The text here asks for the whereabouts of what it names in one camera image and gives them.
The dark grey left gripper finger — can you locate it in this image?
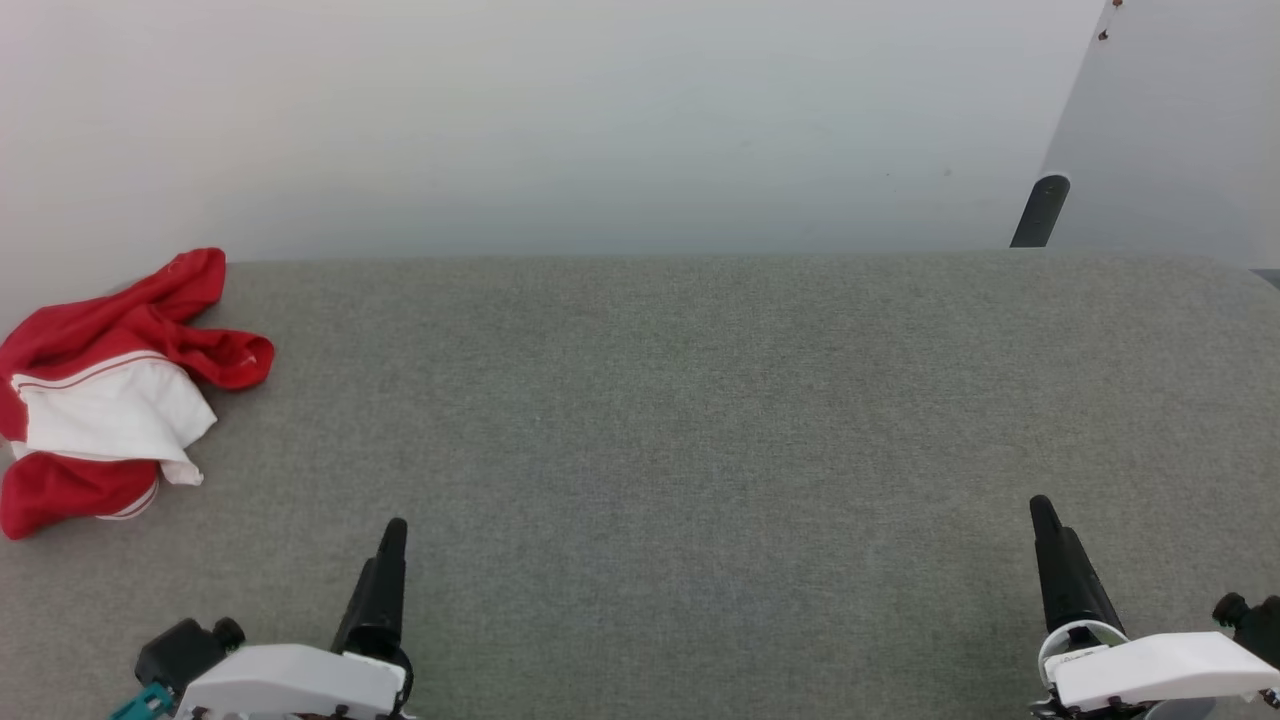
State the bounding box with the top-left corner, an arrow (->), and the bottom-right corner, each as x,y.
332,518 -> 413,666

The red and white shirt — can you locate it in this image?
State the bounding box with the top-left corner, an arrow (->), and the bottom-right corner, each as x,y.
0,247 -> 276,542

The black slanted pole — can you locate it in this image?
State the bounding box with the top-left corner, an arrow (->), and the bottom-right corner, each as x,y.
1009,174 -> 1072,249

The black cable with teal plug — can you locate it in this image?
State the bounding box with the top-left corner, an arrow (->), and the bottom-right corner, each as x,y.
108,683 -> 176,720

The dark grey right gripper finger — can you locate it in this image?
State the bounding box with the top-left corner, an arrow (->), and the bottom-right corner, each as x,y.
1029,495 -> 1127,641

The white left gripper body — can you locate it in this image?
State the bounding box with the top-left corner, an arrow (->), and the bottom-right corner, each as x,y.
175,643 -> 413,720

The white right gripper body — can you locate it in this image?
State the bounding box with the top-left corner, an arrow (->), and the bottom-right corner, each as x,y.
1033,619 -> 1280,717

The grey fabric sofa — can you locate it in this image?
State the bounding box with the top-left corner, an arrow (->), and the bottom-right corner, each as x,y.
0,250 -> 1280,720

